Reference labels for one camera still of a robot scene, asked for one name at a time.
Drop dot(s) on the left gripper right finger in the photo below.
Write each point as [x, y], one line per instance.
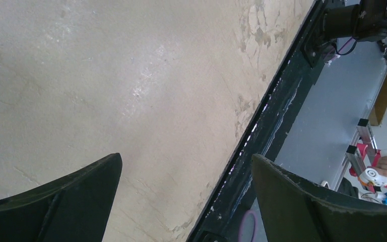
[296, 209]

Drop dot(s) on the red fixture outside cell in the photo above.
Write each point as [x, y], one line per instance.
[362, 151]

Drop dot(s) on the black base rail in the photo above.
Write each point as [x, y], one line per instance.
[265, 135]

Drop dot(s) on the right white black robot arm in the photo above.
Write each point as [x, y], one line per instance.
[365, 21]

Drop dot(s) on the white orange handheld device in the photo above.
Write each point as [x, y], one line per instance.
[374, 181]

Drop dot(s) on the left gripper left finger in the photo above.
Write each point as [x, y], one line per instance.
[75, 207]

